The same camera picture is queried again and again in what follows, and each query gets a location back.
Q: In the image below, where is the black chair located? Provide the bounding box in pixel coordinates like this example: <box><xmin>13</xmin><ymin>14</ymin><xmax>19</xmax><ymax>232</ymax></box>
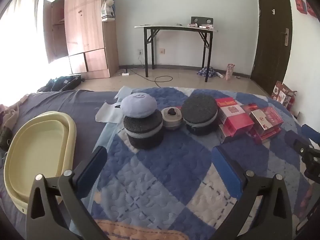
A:
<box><xmin>190</xmin><ymin>17</ymin><xmax>214</xmax><ymax>27</ymax></box>

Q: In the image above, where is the white cloth piece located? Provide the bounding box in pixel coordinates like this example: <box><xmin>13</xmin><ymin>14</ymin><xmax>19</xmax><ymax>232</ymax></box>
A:
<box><xmin>95</xmin><ymin>86</ymin><xmax>133</xmax><ymax>124</ymax></box>

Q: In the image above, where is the red printed gift bag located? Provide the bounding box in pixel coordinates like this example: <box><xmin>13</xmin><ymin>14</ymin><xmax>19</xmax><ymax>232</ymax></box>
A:
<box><xmin>271</xmin><ymin>81</ymin><xmax>298</xmax><ymax>110</ymax></box>

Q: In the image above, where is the cream collapsible basin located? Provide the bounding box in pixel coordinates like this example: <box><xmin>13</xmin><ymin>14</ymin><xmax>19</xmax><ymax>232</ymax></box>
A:
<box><xmin>4</xmin><ymin>111</ymin><xmax>77</xmax><ymax>214</ymax></box>

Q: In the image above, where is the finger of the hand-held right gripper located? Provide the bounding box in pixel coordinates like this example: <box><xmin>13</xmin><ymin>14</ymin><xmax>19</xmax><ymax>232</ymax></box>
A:
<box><xmin>301</xmin><ymin>124</ymin><xmax>320</xmax><ymax>140</ymax></box>
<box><xmin>284</xmin><ymin>131</ymin><xmax>313</xmax><ymax>160</ymax></box>

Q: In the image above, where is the red box silver end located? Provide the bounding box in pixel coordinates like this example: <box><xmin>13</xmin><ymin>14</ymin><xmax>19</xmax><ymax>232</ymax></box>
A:
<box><xmin>219</xmin><ymin>124</ymin><xmax>253</xmax><ymax>144</ymax></box>

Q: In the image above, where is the grey round device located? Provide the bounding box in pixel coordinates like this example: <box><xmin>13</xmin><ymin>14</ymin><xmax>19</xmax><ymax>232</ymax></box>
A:
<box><xmin>161</xmin><ymin>107</ymin><xmax>184</xmax><ymax>131</ymax></box>

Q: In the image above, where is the black bag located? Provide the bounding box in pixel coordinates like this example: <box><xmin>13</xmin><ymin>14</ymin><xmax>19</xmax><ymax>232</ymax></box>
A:
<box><xmin>37</xmin><ymin>75</ymin><xmax>84</xmax><ymax>92</ymax></box>

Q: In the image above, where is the pile of clothes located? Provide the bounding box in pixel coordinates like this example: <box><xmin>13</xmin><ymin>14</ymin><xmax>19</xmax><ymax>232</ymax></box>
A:
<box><xmin>0</xmin><ymin>95</ymin><xmax>20</xmax><ymax>150</ymax></box>

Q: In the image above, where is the blue checked quilt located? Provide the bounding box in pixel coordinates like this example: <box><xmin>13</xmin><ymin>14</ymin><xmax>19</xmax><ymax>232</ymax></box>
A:
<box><xmin>70</xmin><ymin>87</ymin><xmax>320</xmax><ymax>240</ymax></box>

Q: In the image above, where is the white hanging bag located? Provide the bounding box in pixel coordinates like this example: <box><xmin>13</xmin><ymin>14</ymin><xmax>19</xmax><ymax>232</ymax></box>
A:
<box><xmin>101</xmin><ymin>0</ymin><xmax>116</xmax><ymax>22</ymax></box>

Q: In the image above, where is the red silver carton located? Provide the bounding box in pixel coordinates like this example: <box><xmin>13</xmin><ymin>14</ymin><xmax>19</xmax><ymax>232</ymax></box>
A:
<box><xmin>250</xmin><ymin>106</ymin><xmax>284</xmax><ymax>130</ymax></box>
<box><xmin>252</xmin><ymin>127</ymin><xmax>282</xmax><ymax>144</ymax></box>

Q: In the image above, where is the black round sponge white stripe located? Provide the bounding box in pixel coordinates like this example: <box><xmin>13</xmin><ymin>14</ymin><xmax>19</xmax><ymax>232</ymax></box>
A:
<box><xmin>181</xmin><ymin>94</ymin><xmax>218</xmax><ymax>136</ymax></box>
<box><xmin>123</xmin><ymin>110</ymin><xmax>164</xmax><ymax>150</ymax></box>

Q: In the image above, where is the black floor cable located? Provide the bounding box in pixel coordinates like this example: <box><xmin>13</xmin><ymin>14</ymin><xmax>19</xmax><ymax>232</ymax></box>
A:
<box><xmin>129</xmin><ymin>68</ymin><xmax>173</xmax><ymax>83</ymax></box>

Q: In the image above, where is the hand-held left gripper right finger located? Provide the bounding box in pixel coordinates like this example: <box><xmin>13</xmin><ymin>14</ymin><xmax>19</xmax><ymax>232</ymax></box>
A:
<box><xmin>212</xmin><ymin>145</ymin><xmax>293</xmax><ymax>240</ymax></box>

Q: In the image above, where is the red box white label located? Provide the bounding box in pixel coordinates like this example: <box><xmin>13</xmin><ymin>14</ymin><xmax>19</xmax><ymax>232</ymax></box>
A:
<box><xmin>215</xmin><ymin>97</ymin><xmax>254</xmax><ymax>137</ymax></box>

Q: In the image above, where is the light blue round cushion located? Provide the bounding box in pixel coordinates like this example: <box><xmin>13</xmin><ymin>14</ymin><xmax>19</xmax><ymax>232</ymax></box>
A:
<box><xmin>120</xmin><ymin>92</ymin><xmax>157</xmax><ymax>118</ymax></box>

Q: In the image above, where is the red wall decoration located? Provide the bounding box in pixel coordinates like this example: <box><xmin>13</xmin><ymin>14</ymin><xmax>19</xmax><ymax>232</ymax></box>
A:
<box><xmin>295</xmin><ymin>0</ymin><xmax>307</xmax><ymax>14</ymax></box>
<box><xmin>306</xmin><ymin>1</ymin><xmax>318</xmax><ymax>18</ymax></box>

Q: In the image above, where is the black leg folding table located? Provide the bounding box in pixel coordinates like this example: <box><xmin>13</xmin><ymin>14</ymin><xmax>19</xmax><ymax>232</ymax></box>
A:
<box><xmin>134</xmin><ymin>24</ymin><xmax>218</xmax><ymax>82</ymax></box>

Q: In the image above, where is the dark brown door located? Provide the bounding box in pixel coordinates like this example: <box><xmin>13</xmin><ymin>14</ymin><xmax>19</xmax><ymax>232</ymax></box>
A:
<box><xmin>251</xmin><ymin>0</ymin><xmax>293</xmax><ymax>95</ymax></box>

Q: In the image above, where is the wooden wardrobe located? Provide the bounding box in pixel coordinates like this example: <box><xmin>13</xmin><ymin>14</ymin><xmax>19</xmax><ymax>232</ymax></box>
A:
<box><xmin>43</xmin><ymin>0</ymin><xmax>120</xmax><ymax>78</ymax></box>

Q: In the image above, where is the blue clothes heap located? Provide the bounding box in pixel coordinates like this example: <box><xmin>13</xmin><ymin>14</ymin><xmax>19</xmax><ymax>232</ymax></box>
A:
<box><xmin>197</xmin><ymin>67</ymin><xmax>220</xmax><ymax>78</ymax></box>

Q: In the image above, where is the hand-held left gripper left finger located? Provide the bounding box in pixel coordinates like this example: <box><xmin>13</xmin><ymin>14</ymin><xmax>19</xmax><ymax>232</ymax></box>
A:
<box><xmin>26</xmin><ymin>145</ymin><xmax>108</xmax><ymax>240</ymax></box>

